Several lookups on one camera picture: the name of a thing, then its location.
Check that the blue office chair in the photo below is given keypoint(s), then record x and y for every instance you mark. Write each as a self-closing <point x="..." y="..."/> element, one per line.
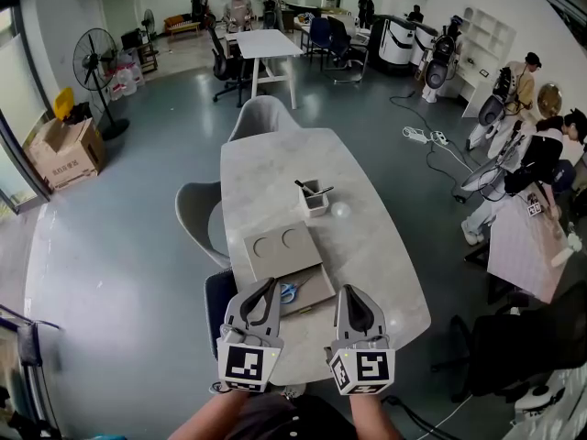
<point x="319" y="35"/>

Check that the large black standing fan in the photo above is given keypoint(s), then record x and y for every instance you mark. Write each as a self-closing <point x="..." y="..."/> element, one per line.
<point x="94" y="58"/>

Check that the white power strip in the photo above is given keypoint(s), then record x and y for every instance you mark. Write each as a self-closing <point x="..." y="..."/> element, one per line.
<point x="414" y="135"/>
<point x="439" y="138"/>

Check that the cluster of clear water jugs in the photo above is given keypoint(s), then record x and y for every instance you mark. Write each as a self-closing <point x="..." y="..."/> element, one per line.
<point x="126" y="80"/>

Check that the person's white shoe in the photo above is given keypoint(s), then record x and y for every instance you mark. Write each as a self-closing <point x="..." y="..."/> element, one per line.
<point x="293" y="390"/>

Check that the black marker pen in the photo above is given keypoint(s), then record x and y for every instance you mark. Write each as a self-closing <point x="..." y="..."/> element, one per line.
<point x="302" y="186"/>

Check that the teal plastic-wrapped package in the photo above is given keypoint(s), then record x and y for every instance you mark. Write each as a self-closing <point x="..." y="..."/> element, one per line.
<point x="105" y="437"/>

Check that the white grey pen holder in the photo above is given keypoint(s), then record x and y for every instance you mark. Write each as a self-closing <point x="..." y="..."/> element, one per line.
<point x="315" y="209"/>

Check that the yellow bin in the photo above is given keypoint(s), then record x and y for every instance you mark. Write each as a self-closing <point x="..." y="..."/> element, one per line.
<point x="63" y="103"/>

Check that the white vase with flowers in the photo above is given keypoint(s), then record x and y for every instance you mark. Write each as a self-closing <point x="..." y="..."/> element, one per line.
<point x="566" y="252"/>

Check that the orange wooden bench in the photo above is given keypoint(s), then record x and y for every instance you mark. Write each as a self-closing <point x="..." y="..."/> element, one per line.
<point x="182" y="25"/>

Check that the grey shell chair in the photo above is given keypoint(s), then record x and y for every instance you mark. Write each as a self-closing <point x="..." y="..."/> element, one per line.
<point x="263" y="117"/>
<point x="195" y="218"/>

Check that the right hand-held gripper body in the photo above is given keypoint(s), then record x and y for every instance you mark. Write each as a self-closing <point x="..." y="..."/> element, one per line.
<point x="367" y="369"/>

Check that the white black machine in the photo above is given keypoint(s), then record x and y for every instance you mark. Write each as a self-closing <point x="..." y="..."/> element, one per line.
<point x="423" y="41"/>
<point x="390" y="44"/>

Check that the dark blue fabric chair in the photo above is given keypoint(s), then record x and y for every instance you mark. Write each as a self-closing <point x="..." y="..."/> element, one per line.
<point x="218" y="305"/>

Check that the black bag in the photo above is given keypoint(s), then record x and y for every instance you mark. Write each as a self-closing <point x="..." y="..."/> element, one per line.
<point x="79" y="113"/>

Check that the person's right forearm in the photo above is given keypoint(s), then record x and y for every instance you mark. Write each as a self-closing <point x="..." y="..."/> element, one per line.
<point x="373" y="417"/>

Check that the white black device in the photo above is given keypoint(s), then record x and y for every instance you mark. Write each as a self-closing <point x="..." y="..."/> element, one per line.
<point x="539" y="401"/>

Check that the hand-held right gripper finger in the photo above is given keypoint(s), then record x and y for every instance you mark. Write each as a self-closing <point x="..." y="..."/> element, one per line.
<point x="369" y="323"/>
<point x="344" y="319"/>

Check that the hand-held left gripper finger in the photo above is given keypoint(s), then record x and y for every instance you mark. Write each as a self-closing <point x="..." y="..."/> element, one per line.
<point x="275" y="314"/>
<point x="236" y="312"/>

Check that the brown cardboard box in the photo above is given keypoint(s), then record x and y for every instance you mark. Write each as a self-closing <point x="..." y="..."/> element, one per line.
<point x="69" y="158"/>

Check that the blue padded chair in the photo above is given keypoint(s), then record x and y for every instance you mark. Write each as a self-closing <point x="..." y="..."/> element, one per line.
<point x="564" y="177"/>

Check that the black cantilever chair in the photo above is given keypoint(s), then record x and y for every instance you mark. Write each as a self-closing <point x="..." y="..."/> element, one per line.
<point x="341" y="44"/>

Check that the slim black pen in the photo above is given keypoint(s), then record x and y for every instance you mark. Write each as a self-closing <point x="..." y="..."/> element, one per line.
<point x="324" y="190"/>

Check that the dark wooden stool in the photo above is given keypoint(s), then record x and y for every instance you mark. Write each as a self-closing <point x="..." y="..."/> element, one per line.
<point x="147" y="58"/>

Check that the person's left forearm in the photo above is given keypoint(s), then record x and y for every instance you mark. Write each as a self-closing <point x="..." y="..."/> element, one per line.
<point x="211" y="417"/>

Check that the pink table cloth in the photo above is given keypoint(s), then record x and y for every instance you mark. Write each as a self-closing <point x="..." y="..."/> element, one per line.
<point x="523" y="255"/>

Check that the small black standing fan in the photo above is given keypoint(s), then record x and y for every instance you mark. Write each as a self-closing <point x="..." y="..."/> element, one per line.
<point x="148" y="18"/>

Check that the black office chair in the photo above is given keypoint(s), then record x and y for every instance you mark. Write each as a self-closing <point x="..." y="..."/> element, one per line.
<point x="518" y="351"/>
<point x="224" y="64"/>

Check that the person's black top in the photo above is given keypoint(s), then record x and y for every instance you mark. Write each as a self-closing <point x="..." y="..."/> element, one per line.
<point x="293" y="422"/>

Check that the white metal rack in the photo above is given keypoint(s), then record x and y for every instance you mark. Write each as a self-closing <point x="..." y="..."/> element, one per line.
<point x="564" y="410"/>

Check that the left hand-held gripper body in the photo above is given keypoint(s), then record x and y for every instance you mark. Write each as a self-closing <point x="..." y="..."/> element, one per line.
<point x="245" y="365"/>

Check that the white standing table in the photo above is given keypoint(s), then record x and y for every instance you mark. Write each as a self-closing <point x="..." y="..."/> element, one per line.
<point x="268" y="44"/>

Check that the white shelf unit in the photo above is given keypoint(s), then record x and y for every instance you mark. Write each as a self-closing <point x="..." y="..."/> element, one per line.
<point x="486" y="44"/>

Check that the grey drawer box organizer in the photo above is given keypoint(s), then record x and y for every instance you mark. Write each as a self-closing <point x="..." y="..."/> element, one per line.
<point x="284" y="255"/>

